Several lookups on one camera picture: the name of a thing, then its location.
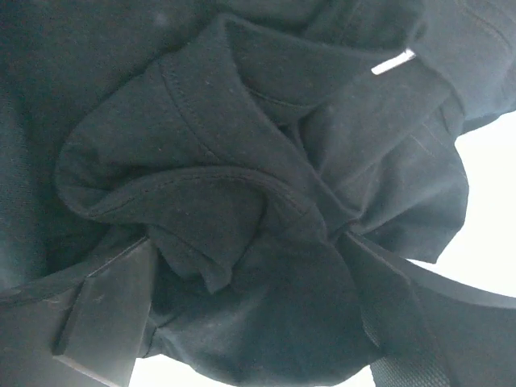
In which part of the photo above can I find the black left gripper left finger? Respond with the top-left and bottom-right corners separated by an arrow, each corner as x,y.
53,239 -> 152,386

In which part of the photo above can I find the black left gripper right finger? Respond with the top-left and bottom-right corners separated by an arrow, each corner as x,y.
342,233 -> 515,387

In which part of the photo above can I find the black t-shirt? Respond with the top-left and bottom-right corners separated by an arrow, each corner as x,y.
1,1 -> 515,386

